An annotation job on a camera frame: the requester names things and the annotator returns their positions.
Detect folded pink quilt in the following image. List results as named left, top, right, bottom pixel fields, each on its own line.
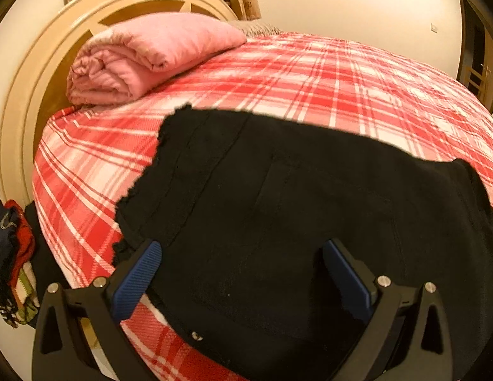
left=66, top=12, right=248, bottom=108

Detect dark cloth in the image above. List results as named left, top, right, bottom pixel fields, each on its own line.
left=23, top=202, right=74, bottom=290

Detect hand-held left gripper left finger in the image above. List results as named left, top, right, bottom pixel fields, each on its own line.
left=32, top=239, right=164, bottom=381

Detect black pants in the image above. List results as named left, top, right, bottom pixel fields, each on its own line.
left=112, top=104, right=493, bottom=381

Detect wooden door frame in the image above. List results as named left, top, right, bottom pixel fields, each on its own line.
left=455, top=0, right=493, bottom=114

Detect red plaid bed sheet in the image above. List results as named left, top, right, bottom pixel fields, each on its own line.
left=31, top=32, right=493, bottom=381

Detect cream wooden headboard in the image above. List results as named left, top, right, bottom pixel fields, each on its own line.
left=0, top=0, right=240, bottom=207

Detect pile of colourful clothes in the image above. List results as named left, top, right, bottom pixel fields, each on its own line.
left=0, top=200, right=41, bottom=329

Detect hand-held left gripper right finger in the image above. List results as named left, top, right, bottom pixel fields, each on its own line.
left=321, top=239, right=456, bottom=381

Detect beige textured pillow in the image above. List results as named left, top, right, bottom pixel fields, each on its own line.
left=230, top=20, right=287, bottom=39

